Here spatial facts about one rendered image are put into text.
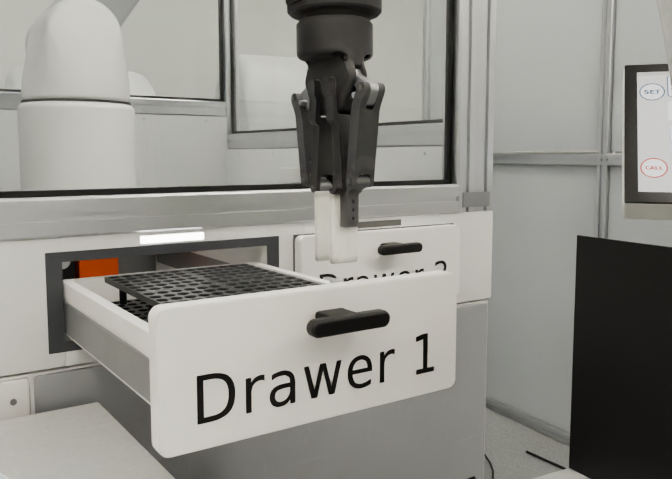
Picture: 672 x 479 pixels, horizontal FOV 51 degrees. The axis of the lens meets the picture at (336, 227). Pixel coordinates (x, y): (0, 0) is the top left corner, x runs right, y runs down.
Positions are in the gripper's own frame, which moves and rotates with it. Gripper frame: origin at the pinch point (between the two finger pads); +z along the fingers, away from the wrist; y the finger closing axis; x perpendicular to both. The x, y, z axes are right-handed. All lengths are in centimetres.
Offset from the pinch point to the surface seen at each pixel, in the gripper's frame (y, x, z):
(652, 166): -8, 68, -6
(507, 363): -132, 171, 72
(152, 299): -6.1, -16.9, 6.4
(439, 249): -21.4, 33.4, 6.6
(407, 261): -21.4, 27.1, 8.0
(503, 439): -116, 152, 94
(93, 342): -11.6, -21.0, 11.1
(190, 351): 10.8, -20.1, 7.3
